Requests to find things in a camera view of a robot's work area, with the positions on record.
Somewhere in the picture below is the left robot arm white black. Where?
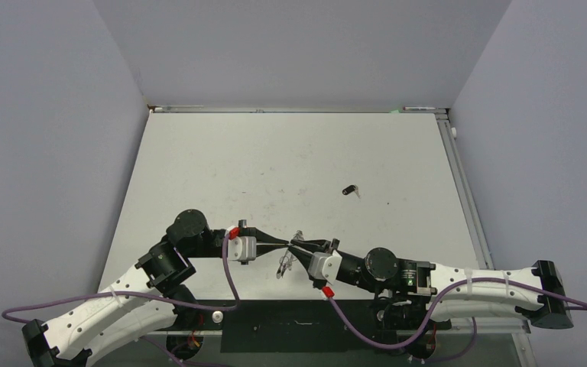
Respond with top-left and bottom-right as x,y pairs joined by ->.
22,209 -> 289,366

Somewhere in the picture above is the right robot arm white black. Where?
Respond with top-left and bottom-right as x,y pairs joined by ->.
289,239 -> 573,330

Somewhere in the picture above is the silver key with black tag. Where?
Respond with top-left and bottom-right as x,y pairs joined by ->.
342,184 -> 361,198

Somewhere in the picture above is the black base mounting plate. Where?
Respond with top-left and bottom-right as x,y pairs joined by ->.
166,298 -> 424,359

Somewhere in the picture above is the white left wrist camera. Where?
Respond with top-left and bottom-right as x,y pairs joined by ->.
228,236 -> 258,263

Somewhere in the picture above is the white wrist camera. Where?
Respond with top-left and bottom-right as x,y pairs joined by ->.
307,251 -> 342,284
228,236 -> 258,263

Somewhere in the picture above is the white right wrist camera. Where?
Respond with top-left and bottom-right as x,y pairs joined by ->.
307,251 -> 342,284

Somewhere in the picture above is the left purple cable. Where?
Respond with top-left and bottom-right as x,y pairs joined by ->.
2,229 -> 242,367

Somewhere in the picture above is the aluminium frame rail back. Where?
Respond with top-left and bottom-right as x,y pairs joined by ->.
148,106 -> 449,115

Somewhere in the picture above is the aluminium frame rail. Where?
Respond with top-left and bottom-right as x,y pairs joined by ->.
148,106 -> 449,115
436,113 -> 495,269

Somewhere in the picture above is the aluminium frame rail right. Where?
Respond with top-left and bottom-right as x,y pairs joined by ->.
436,113 -> 495,269

